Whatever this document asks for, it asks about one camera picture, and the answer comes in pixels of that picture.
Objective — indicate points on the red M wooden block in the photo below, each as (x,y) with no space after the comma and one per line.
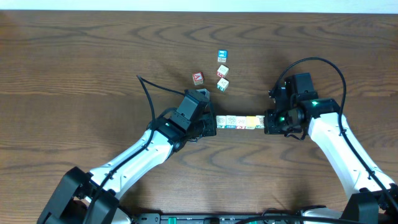
(222,71)

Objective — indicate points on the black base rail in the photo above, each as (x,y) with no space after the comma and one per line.
(216,218)

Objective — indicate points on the red sided wooden block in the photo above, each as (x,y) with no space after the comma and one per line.
(240,122)

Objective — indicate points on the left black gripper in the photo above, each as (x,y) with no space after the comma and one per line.
(210,123)

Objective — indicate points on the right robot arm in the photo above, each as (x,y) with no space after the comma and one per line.
(372,194)

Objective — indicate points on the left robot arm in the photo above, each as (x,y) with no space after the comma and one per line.
(93,197)

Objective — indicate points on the green J wooden block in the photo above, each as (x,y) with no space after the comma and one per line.
(222,84)

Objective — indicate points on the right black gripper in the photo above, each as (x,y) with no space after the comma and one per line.
(269,125)

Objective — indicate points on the green circle wooden block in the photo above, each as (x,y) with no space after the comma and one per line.
(220,121)

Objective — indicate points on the red A wooden block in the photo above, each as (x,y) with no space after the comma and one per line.
(198,78)

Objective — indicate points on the yellow top wooden block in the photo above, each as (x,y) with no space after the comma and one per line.
(251,122)

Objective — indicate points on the blue top wooden block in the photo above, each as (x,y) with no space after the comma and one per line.
(222,56)

